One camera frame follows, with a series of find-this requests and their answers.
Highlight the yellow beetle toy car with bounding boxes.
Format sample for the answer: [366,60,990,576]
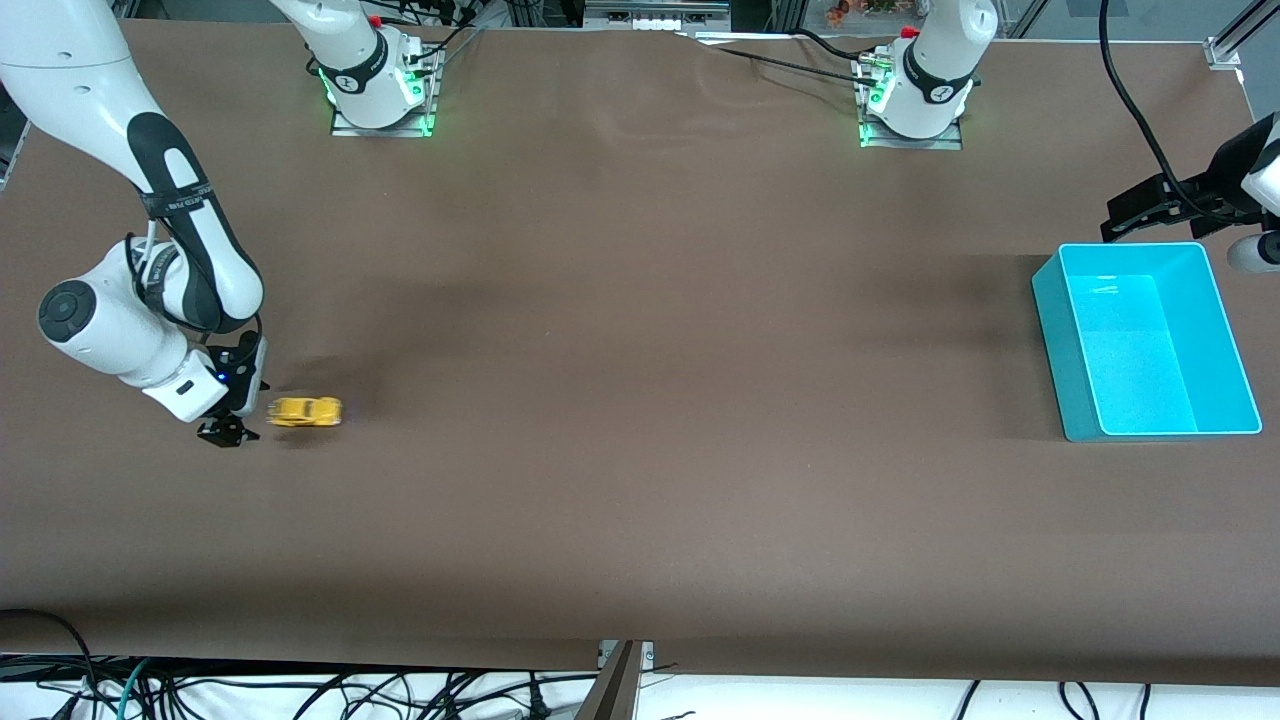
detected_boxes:
[267,395,344,430]

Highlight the teal plastic bin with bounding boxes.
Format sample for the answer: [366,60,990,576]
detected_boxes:
[1031,242,1263,443]

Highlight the colourful background items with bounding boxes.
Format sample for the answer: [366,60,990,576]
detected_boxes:
[824,0,903,27]

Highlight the grey support beam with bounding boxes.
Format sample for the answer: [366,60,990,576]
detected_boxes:
[574,640,644,720]

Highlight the white power strip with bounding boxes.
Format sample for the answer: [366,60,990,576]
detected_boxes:
[584,0,733,33]

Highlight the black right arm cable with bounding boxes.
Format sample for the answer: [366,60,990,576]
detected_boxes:
[124,226,267,347]

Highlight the aluminium frame profile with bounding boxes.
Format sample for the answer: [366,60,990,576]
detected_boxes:
[1204,0,1280,71]

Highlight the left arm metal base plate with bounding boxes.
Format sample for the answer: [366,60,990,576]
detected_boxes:
[854,50,967,152]

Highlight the green cable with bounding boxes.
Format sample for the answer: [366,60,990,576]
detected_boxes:
[114,658,154,720]

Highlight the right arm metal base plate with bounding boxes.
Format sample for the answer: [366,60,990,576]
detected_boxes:
[329,44,443,139]

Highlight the small metal table bracket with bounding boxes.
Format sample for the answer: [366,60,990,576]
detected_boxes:
[597,640,657,671]

